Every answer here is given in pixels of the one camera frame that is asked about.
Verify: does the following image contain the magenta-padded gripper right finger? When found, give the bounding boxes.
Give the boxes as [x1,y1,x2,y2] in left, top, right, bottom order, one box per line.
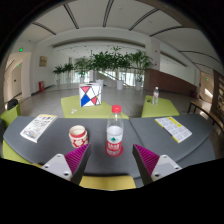
[131,142,184,186]

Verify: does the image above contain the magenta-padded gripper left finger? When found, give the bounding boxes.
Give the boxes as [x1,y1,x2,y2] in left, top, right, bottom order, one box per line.
[40,142,92,186]

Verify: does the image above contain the red-capped clear water bottle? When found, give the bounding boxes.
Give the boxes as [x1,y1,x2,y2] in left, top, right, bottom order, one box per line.
[105,104,125,156]

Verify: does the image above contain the small clear water bottle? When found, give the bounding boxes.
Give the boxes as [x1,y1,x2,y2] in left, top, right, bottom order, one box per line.
[152,86,160,107]

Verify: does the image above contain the red and white cup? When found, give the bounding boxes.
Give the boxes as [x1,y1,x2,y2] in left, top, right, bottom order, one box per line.
[68,124,90,149]

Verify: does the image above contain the yellow-edged white booklet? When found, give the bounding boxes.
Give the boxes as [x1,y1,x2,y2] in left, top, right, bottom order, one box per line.
[154,116,193,144]

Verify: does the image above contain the colourful printed magazine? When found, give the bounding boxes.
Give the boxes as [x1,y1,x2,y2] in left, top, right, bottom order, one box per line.
[19,113,58,144]

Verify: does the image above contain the small lime green table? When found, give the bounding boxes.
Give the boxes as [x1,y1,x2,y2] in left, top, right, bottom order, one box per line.
[141,95,181,118]

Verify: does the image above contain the large lime green table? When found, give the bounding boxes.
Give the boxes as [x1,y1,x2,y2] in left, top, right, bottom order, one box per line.
[60,94,130,120]

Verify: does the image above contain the long wooden bench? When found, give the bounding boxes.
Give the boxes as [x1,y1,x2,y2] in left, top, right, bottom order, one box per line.
[187,99,224,134]

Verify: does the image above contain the lime green seat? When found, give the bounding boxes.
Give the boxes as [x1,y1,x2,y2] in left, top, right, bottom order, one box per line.
[0,103,21,128]

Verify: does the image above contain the white red blue cube box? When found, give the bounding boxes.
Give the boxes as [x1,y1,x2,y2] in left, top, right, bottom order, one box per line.
[78,82,103,108]

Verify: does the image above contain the black chair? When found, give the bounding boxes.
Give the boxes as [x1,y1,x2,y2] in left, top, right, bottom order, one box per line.
[6,98,19,110]

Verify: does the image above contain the red fire extinguisher box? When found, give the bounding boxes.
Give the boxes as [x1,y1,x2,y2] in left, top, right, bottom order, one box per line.
[38,80,46,93]

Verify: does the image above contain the wooden shelf unit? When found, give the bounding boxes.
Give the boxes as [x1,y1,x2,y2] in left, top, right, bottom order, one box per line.
[211,71,224,118]

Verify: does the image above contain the group of potted green plants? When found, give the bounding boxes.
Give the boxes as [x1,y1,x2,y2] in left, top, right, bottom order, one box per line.
[52,46,154,91]

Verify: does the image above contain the framed wall picture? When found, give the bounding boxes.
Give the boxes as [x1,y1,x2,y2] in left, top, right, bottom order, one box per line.
[38,55,49,68]

